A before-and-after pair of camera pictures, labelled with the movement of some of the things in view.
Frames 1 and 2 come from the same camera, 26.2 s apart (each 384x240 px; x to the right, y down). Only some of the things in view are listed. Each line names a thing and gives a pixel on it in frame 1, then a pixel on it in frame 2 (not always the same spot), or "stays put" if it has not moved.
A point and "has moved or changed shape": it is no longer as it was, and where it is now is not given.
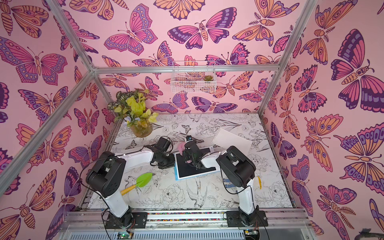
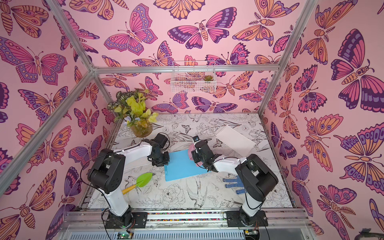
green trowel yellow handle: x=142 y=181 stays put
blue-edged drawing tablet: x=182 y=171 has moved or changed shape
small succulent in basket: x=208 y=78 stays put
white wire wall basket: x=187 y=77 stays put
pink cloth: x=181 y=147 has moved or changed shape
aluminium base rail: x=92 y=225 stays put
